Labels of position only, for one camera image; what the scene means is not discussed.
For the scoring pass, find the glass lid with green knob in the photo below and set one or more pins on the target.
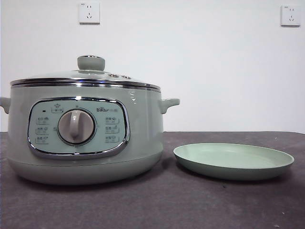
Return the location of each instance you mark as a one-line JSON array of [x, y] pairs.
[[91, 63]]

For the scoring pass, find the pale green electric steamer pot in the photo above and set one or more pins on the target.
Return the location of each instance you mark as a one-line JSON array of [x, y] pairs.
[[143, 133]]

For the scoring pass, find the pale green round plate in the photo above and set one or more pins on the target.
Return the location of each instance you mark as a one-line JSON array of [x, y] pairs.
[[233, 164]]

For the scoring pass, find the white wall socket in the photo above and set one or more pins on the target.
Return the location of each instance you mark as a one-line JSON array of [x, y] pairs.
[[89, 13], [290, 16]]

